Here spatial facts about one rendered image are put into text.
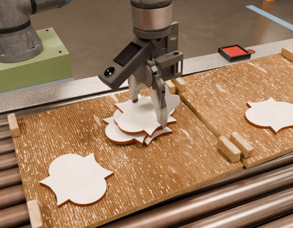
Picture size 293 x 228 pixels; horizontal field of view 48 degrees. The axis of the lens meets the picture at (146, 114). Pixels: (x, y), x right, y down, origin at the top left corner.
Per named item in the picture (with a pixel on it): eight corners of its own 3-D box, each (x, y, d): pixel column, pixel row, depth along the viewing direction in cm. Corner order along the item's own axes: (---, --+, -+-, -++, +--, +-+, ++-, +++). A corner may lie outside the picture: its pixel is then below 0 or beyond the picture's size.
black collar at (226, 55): (217, 51, 110) (218, 47, 109) (237, 48, 112) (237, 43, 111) (230, 62, 104) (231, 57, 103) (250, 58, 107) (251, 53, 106)
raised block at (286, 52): (280, 54, 104) (281, 46, 102) (284, 53, 105) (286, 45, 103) (293, 63, 100) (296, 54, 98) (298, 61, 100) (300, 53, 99)
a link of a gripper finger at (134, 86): (151, 97, 79) (161, 73, 72) (131, 106, 77) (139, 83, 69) (144, 87, 81) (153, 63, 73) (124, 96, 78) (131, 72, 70)
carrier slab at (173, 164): (10, 125, 79) (8, 120, 78) (163, 86, 93) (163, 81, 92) (38, 250, 54) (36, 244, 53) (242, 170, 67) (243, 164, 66)
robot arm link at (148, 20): (146, 12, 55) (120, 0, 61) (147, 38, 58) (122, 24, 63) (181, 2, 59) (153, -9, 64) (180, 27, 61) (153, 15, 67)
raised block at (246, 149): (227, 141, 72) (229, 132, 70) (234, 139, 73) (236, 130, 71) (245, 160, 68) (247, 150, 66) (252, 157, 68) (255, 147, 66)
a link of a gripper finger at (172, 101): (189, 120, 70) (178, 78, 67) (167, 131, 67) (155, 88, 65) (180, 118, 73) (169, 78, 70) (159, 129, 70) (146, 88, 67)
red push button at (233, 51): (221, 52, 110) (221, 48, 109) (236, 49, 111) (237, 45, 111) (231, 60, 105) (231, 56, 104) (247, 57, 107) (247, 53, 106)
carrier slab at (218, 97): (167, 85, 93) (167, 80, 92) (280, 56, 106) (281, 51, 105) (247, 169, 68) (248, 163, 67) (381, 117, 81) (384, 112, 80)
